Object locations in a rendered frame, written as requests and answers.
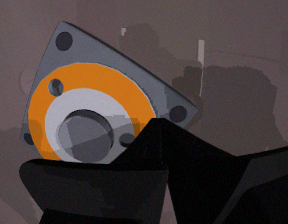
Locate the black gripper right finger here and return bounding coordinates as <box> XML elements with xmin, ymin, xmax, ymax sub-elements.
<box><xmin>157</xmin><ymin>119</ymin><xmax>288</xmax><ymax>224</ymax></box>

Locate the orange and grey round plate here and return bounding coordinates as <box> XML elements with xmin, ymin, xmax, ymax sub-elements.
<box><xmin>28</xmin><ymin>61</ymin><xmax>156</xmax><ymax>164</ymax></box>

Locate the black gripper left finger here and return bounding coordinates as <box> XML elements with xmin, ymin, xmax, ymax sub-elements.
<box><xmin>19</xmin><ymin>119</ymin><xmax>169</xmax><ymax>224</ymax></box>

